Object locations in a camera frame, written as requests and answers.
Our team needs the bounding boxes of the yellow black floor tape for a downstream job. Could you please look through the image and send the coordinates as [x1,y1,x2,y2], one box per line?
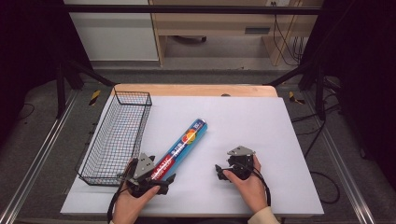
[288,91,306,105]
[88,89,103,107]

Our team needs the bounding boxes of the black desk cables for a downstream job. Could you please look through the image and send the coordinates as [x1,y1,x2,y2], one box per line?
[271,1,305,67]

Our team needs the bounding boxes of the black curtain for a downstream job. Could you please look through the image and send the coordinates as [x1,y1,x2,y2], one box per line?
[300,0,396,181]
[0,0,94,147]

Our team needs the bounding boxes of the blue plastic wrap box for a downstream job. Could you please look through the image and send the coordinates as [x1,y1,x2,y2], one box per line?
[150,118,209,182]

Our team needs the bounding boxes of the black metal stand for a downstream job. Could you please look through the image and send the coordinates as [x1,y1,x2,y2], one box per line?
[266,59,329,121]
[55,58,117,119]

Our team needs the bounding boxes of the person's right hand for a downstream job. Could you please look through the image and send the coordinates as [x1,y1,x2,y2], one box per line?
[222,154,269,215]

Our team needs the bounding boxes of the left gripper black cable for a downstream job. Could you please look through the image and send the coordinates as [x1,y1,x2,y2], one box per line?
[106,158,139,224]

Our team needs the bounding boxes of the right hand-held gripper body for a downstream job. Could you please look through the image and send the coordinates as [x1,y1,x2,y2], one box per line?
[226,146,257,181]

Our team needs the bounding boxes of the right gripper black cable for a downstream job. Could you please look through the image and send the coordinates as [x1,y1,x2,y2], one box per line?
[239,161,272,207]

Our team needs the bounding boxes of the thin black floor cable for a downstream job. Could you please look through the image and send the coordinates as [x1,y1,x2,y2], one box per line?
[14,103,35,123]

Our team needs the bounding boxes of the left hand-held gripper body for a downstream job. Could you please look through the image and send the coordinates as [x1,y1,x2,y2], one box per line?
[124,152,170,199]

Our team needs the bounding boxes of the black horizontal frame bar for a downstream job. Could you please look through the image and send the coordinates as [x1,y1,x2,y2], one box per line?
[63,4,323,16]

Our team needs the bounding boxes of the person's left hand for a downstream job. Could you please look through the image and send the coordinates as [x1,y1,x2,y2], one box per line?
[111,184,162,224]

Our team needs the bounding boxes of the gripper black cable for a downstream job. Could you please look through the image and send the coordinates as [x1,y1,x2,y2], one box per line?
[106,158,139,224]
[239,161,272,207]

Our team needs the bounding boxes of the light wooden desk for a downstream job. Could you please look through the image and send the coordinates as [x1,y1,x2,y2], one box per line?
[148,0,325,67]

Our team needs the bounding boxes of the aluminium floor rail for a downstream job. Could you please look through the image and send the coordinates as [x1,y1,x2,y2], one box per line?
[302,90,377,224]
[0,89,79,224]

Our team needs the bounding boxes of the white cabinet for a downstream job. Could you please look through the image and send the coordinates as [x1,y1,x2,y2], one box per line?
[63,0,160,63]

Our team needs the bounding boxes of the black wire basket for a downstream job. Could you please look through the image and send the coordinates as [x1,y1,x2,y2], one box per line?
[75,87,153,187]

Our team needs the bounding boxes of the wooden table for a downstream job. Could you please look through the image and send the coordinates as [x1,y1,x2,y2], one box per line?
[110,82,279,98]

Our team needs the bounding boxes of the white table mat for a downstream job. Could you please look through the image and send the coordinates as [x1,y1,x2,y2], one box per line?
[60,94,325,217]

